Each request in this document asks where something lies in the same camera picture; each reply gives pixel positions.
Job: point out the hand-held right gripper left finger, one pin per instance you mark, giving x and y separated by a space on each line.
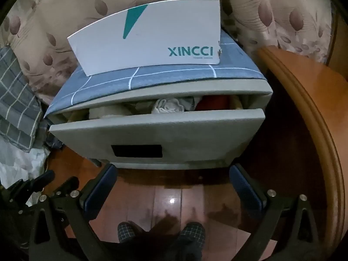
100 185

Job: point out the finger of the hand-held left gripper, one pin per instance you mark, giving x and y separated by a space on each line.
40 181
69 184

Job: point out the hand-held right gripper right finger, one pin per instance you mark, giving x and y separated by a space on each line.
244 187

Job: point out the red underwear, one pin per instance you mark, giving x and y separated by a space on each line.
214 103

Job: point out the grey-blue underwear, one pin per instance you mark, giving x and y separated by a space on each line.
191 102

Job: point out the grey ribbed knit garment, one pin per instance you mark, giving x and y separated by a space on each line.
167 106

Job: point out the white shoe box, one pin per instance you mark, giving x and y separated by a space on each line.
149 32

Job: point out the white plastic bag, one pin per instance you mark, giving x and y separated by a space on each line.
21 163

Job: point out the dark blue cloth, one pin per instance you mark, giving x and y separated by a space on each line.
51 138

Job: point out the plaid slipper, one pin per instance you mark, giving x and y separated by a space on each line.
194 229
126 231

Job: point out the grey plaid cloth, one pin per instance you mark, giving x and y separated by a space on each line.
16 100

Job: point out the grey nightstand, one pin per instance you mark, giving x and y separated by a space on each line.
204 89

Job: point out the blue checked cloth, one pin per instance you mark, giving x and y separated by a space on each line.
163 73

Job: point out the floral beige curtain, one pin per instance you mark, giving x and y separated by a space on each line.
54 19
272 11

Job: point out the orange wooden bed frame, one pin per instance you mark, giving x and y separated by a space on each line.
312 92

